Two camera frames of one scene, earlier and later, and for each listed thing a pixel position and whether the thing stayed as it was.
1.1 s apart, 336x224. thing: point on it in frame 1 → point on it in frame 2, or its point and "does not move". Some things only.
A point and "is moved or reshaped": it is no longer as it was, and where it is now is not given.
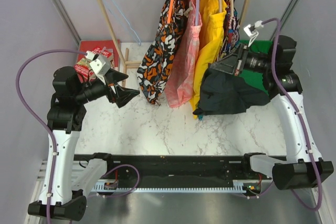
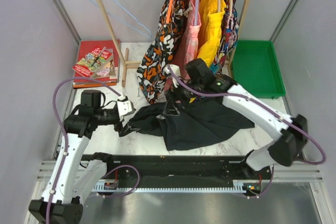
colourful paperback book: (83, 66) does not move
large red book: (87, 45) does not move
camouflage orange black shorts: (157, 63) does not move
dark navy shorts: (220, 92) is moved or reshaped
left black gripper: (122, 95) → (122, 131)
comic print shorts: (231, 25) does not move
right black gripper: (227, 64) → (175, 94)
